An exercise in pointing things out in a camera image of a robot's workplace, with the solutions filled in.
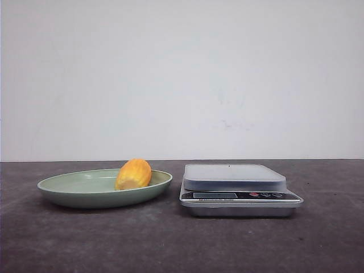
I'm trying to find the yellow corn cob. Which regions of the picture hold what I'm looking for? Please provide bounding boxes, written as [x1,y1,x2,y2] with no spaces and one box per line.
[114,159,152,191]

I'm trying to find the green round plate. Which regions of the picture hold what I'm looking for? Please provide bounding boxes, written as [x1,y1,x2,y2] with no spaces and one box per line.
[37,169,173,209]

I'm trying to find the silver digital kitchen scale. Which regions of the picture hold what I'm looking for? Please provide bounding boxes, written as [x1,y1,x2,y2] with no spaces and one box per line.
[179,164,304,217]

